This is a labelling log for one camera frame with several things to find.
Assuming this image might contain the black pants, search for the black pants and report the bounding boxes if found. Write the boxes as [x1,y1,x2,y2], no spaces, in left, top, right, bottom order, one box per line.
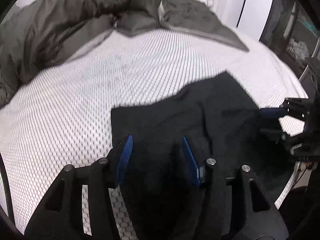
[111,73,294,239]

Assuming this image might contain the white mesh mattress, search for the white mesh mattress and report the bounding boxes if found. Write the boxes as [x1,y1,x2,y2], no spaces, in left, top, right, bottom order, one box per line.
[1,29,306,232]

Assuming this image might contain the dark glass cabinet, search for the dark glass cabinet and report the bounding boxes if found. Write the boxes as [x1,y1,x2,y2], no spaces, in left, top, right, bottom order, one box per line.
[260,0,319,78]

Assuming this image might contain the white wardrobe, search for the white wardrobe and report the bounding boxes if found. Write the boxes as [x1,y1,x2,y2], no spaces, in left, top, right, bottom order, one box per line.
[209,0,273,41]

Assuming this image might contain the grey duvet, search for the grey duvet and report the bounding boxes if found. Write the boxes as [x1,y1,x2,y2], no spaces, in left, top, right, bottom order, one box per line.
[1,0,248,106]

